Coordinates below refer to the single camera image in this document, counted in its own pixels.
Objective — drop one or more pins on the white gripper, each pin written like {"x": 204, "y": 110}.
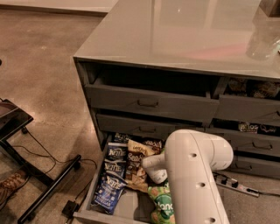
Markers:
{"x": 153, "y": 164}

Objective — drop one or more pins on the brown sea salt chip bag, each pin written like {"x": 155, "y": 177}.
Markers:
{"x": 135, "y": 175}

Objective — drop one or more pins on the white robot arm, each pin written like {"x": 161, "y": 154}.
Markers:
{"x": 189, "y": 159}

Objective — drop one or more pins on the brown chip bag behind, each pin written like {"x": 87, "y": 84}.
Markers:
{"x": 155, "y": 144}

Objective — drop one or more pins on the middle blue kettle chip bag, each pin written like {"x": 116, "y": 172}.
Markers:
{"x": 116, "y": 166}

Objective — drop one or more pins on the blue kettle chip bag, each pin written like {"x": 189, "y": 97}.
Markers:
{"x": 116, "y": 166}
{"x": 109, "y": 191}
{"x": 117, "y": 151}

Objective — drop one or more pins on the upper blue kettle chip bag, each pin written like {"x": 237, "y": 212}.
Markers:
{"x": 117, "y": 151}

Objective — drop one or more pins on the dark chip bag at back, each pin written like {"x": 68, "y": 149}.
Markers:
{"x": 121, "y": 138}

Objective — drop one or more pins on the bottom left open drawer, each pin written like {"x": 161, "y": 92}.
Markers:
{"x": 134, "y": 207}

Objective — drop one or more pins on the lower green dang bag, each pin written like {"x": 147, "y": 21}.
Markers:
{"x": 161, "y": 196}

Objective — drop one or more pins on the lower blue kettle chip bag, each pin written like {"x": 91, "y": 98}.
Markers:
{"x": 109, "y": 191}

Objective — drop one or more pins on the middle left grey drawer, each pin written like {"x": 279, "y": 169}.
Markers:
{"x": 107, "y": 122}

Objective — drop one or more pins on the grey drawer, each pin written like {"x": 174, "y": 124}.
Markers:
{"x": 251, "y": 101}
{"x": 151, "y": 103}
{"x": 107, "y": 122}
{"x": 256, "y": 164}
{"x": 249, "y": 137}

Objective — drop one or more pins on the top left grey drawer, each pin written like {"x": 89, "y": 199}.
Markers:
{"x": 151, "y": 103}

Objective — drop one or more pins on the grey drawer cabinet counter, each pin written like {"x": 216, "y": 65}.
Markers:
{"x": 184, "y": 47}

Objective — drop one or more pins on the middle right grey drawer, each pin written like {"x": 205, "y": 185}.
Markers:
{"x": 249, "y": 137}

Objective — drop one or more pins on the bottom right grey drawer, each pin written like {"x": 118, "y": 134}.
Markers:
{"x": 256, "y": 164}

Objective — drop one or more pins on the top right grey drawer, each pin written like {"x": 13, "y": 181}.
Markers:
{"x": 251, "y": 101}

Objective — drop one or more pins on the white power strip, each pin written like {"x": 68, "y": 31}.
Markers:
{"x": 233, "y": 184}

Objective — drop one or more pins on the black power adapter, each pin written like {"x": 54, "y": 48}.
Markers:
{"x": 69, "y": 208}

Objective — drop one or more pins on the brown shoe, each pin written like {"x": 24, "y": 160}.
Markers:
{"x": 11, "y": 184}

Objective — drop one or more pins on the black metal stand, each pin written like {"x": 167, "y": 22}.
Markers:
{"x": 12, "y": 120}

